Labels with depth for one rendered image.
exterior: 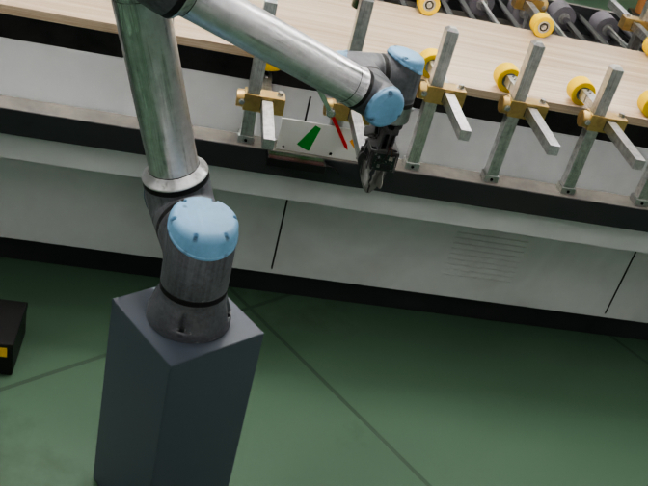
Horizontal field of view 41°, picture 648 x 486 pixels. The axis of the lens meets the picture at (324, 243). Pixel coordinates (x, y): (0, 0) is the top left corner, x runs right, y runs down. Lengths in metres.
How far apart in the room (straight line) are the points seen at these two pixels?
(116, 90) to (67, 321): 0.75
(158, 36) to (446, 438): 1.59
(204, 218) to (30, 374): 1.03
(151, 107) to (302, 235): 1.24
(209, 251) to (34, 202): 1.25
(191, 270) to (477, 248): 1.48
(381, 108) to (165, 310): 0.63
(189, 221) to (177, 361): 0.30
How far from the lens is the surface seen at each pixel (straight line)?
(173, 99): 1.85
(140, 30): 1.77
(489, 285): 3.22
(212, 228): 1.83
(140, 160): 2.62
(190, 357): 1.91
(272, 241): 2.99
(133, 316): 1.99
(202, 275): 1.85
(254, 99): 2.48
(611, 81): 2.67
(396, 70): 2.00
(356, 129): 2.40
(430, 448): 2.75
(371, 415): 2.78
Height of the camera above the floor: 1.86
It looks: 32 degrees down
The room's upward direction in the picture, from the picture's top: 15 degrees clockwise
